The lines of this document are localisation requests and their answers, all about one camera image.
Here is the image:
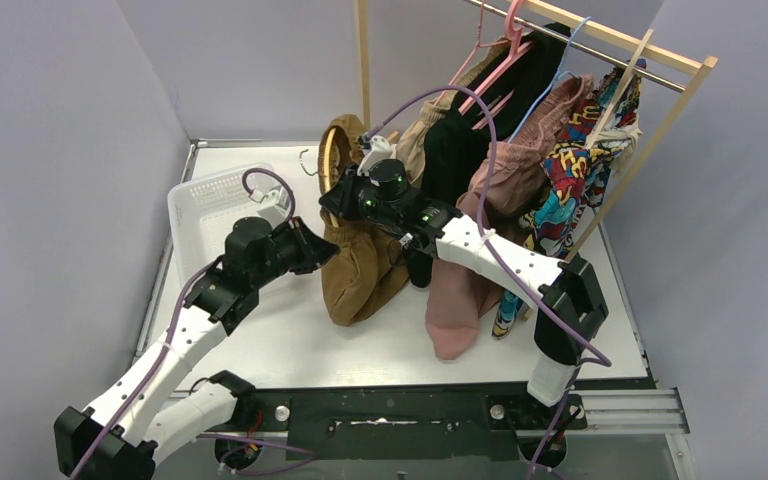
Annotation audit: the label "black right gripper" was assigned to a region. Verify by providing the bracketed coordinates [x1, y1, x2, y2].
[322, 164, 401, 227]

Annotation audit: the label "brown shorts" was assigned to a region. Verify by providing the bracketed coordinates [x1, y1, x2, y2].
[320, 114, 408, 326]

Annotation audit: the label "yellow wire hanger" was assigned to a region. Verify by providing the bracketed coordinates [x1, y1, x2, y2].
[298, 126, 337, 194]

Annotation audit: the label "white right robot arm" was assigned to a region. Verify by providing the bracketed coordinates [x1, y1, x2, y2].
[319, 159, 610, 427]

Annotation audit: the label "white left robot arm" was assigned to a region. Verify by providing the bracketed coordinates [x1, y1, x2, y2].
[54, 217, 339, 479]

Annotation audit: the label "beige shorts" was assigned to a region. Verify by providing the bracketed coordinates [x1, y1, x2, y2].
[395, 40, 544, 203]

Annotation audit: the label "pink shorts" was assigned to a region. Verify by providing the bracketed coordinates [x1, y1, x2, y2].
[425, 74, 593, 361]

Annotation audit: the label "black shorts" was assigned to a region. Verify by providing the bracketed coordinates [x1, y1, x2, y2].
[402, 22, 572, 289]

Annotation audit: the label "colourful comic print shorts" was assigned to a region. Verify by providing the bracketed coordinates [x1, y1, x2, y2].
[489, 62, 644, 340]

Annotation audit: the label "thick pink plastic hanger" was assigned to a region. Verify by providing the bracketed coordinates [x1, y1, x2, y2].
[459, 0, 533, 117]

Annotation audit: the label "light blue hanger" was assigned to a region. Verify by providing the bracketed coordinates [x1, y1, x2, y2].
[508, 16, 591, 140]

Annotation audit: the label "wooden hanger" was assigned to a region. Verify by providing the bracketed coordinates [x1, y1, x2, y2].
[585, 28, 654, 149]

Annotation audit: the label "white plastic basket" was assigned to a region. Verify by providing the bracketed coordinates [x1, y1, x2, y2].
[167, 163, 295, 282]

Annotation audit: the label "wooden clothes rack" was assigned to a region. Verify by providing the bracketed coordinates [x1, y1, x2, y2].
[353, 1, 718, 256]

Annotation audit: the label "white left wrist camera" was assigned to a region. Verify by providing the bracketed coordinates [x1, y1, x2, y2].
[249, 187, 294, 227]

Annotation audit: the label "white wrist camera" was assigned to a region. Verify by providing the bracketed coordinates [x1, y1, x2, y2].
[249, 187, 294, 227]
[358, 135, 395, 176]

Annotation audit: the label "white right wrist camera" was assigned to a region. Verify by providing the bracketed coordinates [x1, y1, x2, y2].
[358, 135, 395, 176]

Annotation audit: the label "thin pink wire hanger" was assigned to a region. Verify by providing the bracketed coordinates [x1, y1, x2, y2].
[433, 1, 511, 113]

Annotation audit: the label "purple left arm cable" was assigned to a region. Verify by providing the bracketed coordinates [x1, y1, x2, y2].
[69, 168, 319, 480]

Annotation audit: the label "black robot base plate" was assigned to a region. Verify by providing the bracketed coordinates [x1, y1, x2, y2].
[214, 383, 672, 471]

